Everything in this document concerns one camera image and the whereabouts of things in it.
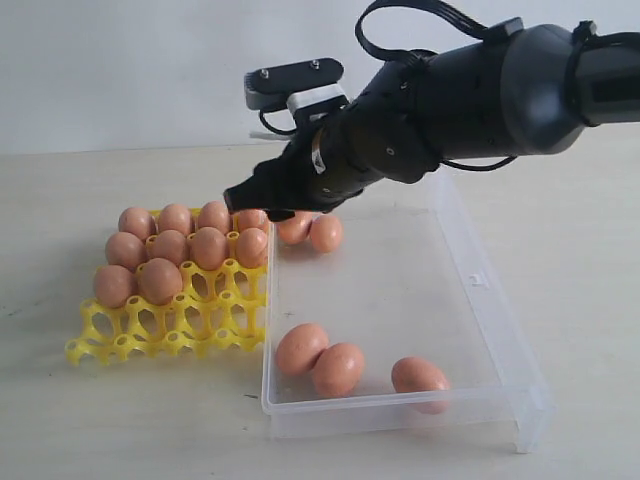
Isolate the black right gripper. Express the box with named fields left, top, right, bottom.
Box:
left=223, top=110, right=370, bottom=221

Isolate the brown egg tray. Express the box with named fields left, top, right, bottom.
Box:
left=196, top=201, right=233, bottom=235
left=190, top=227, right=229, bottom=271
left=236, top=209, right=270, bottom=233
left=118, top=206, right=157, bottom=241
left=235, top=227, right=268, bottom=269
left=157, top=203, right=194, bottom=236
left=105, top=232, right=148, bottom=272
left=146, top=230, right=190, bottom=266

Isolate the brown egg box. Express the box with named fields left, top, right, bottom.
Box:
left=139, top=258, right=183, bottom=305
left=309, top=214, right=344, bottom=254
left=276, top=211, right=314, bottom=245

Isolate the brown egg column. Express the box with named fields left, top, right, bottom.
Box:
left=93, top=265, right=138, bottom=309
left=275, top=323, right=329, bottom=376

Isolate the brown egg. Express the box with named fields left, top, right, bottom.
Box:
left=311, top=342, right=365, bottom=398
left=391, top=356, right=451, bottom=393

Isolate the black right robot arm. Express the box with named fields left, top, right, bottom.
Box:
left=224, top=22, right=639, bottom=221

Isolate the yellow plastic egg tray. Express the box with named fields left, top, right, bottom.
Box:
left=64, top=203, right=274, bottom=368

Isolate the clear plastic container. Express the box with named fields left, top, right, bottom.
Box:
left=262, top=170, right=553, bottom=453

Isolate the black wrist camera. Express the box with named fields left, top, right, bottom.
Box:
left=244, top=57, right=344, bottom=113

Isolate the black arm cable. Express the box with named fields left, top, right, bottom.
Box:
left=353, top=0, right=526, bottom=61

